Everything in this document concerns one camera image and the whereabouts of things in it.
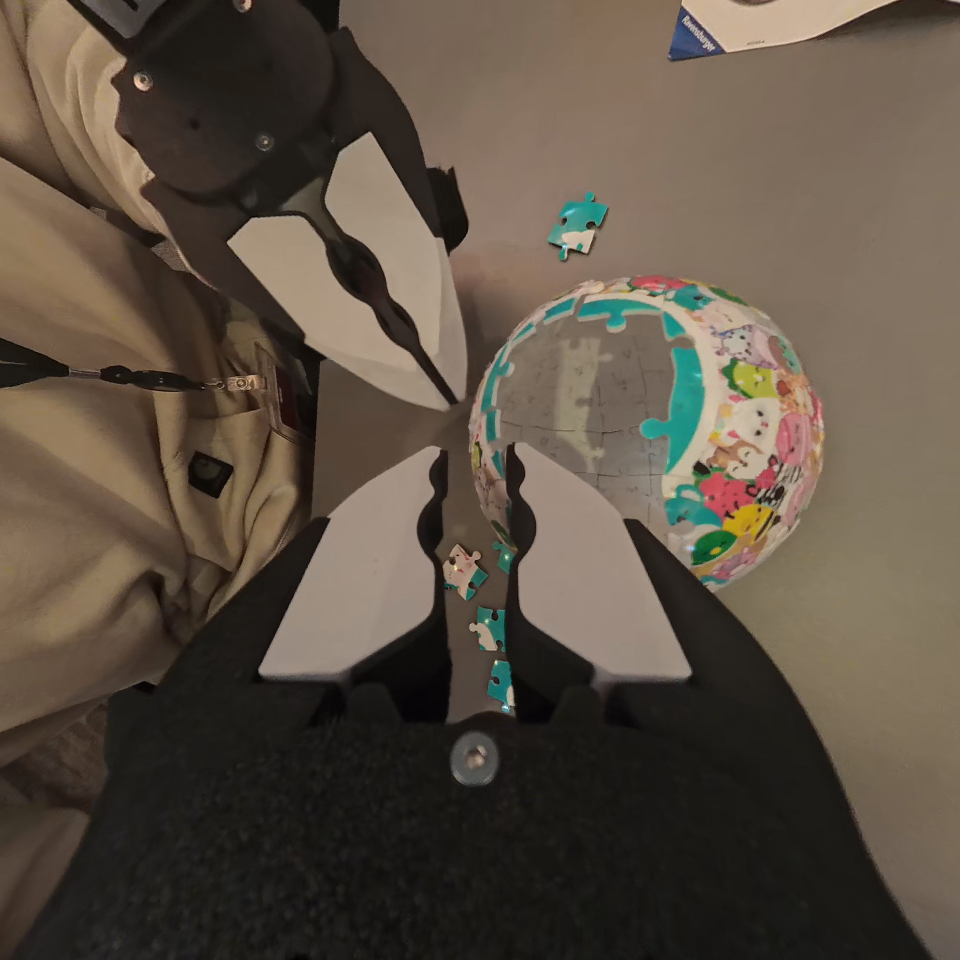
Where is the teal white puzzle piece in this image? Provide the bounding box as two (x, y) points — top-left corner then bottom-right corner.
(546, 192), (610, 262)

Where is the white pink puzzle piece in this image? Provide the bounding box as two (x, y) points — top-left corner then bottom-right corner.
(442, 545), (489, 601)

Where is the white instruction sheet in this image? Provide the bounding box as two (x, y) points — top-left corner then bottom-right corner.
(667, 0), (912, 63)

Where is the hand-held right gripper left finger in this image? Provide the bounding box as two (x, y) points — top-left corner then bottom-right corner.
(255, 445), (453, 725)

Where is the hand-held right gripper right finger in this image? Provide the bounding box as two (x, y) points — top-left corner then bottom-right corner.
(502, 442), (694, 725)

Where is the colourful puzzle ball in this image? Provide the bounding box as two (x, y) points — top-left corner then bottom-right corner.
(468, 275), (825, 594)

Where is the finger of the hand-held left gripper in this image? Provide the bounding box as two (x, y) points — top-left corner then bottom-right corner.
(225, 212), (460, 414)
(321, 131), (471, 408)

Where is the person's left forearm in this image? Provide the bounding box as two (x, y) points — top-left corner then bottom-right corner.
(0, 0), (162, 226)

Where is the plastic id badge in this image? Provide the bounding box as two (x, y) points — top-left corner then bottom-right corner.
(253, 343), (316, 438)

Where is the black lanyard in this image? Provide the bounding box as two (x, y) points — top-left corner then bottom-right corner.
(0, 337), (76, 389)

